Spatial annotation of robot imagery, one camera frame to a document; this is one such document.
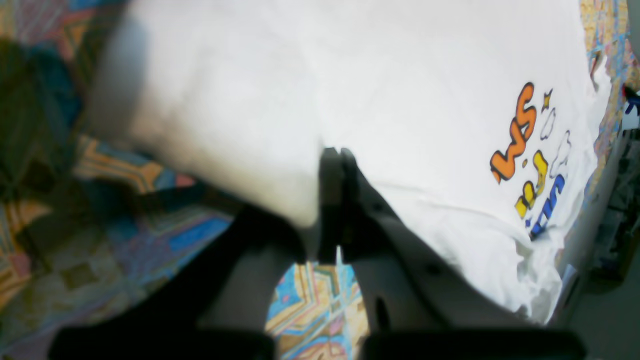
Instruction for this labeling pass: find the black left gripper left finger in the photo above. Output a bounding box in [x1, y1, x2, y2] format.
[50, 205, 305, 360]

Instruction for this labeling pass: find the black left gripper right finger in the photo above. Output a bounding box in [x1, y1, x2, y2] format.
[318, 148, 586, 360]

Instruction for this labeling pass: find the white printed T-shirt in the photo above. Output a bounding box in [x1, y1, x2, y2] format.
[87, 0, 611, 324]

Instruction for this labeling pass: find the patterned tablecloth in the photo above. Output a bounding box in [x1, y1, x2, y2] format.
[1, 0, 639, 360]

